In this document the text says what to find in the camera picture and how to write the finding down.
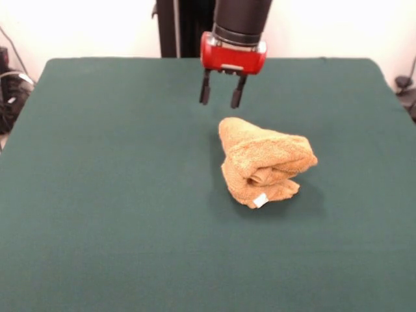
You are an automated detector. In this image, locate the black equipment with cables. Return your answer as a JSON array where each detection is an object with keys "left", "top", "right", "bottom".
[{"left": 0, "top": 25, "right": 36, "bottom": 135}]

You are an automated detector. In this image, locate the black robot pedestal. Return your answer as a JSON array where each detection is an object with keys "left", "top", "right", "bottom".
[{"left": 151, "top": 0, "right": 217, "bottom": 59}]

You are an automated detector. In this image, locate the grey office chair base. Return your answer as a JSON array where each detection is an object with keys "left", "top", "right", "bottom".
[{"left": 395, "top": 53, "right": 416, "bottom": 124}]

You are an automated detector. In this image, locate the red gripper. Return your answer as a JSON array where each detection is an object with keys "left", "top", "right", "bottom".
[{"left": 199, "top": 31, "right": 268, "bottom": 109}]

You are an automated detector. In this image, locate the dark green table cloth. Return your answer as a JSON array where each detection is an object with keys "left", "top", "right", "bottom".
[{"left": 0, "top": 57, "right": 416, "bottom": 312}]

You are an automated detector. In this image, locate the tan terry towel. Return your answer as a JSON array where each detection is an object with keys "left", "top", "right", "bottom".
[{"left": 218, "top": 116, "right": 319, "bottom": 209}]

